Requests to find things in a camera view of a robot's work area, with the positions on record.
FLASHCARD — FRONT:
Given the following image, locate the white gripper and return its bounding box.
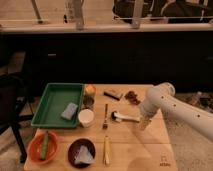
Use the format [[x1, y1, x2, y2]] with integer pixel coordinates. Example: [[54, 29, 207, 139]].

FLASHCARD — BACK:
[[139, 97, 160, 131]]

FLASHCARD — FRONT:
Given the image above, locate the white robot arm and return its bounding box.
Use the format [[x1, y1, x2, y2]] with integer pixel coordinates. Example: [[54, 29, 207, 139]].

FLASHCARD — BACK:
[[139, 83, 213, 141]]

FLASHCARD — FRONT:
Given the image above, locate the grey sponge in tray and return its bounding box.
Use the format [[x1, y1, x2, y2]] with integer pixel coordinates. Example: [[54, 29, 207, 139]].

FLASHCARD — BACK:
[[61, 103, 78, 120]]

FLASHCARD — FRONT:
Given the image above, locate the green plastic tray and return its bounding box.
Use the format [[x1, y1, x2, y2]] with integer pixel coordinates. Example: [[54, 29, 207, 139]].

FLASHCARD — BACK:
[[31, 83, 84, 129]]

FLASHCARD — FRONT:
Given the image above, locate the brown dried food pile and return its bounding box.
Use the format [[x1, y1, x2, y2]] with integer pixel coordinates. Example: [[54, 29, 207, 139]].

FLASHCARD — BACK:
[[125, 91, 140, 105]]

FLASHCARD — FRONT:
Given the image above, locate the metal fork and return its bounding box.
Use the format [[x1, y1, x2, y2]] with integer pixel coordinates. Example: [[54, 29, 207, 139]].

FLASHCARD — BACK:
[[102, 104, 108, 129]]

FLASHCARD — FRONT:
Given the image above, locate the black rectangular block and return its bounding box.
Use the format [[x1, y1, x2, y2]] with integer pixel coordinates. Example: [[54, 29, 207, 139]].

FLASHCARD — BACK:
[[103, 90, 123, 100]]

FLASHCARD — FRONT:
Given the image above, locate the white paper cup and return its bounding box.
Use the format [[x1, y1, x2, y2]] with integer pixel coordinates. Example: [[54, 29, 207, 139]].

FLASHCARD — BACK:
[[78, 109, 94, 127]]

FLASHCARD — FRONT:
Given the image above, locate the small dark tin can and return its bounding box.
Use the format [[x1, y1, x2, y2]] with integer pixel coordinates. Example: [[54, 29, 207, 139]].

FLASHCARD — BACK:
[[83, 96, 94, 109]]

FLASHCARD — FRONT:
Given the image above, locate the orange fruit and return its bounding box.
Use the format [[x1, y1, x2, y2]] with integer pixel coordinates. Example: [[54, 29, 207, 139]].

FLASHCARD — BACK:
[[85, 84, 96, 97]]

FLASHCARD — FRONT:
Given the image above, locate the grey cloth in bowl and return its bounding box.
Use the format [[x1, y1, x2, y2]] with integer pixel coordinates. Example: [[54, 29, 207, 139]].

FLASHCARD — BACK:
[[74, 145, 94, 164]]

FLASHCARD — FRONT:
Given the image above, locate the dark brown bowl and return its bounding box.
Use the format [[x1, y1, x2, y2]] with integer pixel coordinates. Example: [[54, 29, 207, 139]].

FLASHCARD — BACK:
[[68, 138, 96, 168]]

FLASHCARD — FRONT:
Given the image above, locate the green cucumber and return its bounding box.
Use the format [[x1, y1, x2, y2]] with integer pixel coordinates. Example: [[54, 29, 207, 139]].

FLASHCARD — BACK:
[[40, 131, 49, 160]]

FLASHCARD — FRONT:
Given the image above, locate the orange bowl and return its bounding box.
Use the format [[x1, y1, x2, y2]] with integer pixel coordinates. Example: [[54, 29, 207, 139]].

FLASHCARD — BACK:
[[27, 131, 58, 165]]

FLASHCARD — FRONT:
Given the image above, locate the black chair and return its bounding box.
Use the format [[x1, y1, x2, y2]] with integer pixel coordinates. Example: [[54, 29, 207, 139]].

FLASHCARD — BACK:
[[0, 75, 34, 163]]

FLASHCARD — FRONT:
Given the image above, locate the yellow handled utensil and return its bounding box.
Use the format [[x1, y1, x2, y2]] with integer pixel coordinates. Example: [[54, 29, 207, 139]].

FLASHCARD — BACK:
[[104, 136, 111, 166]]

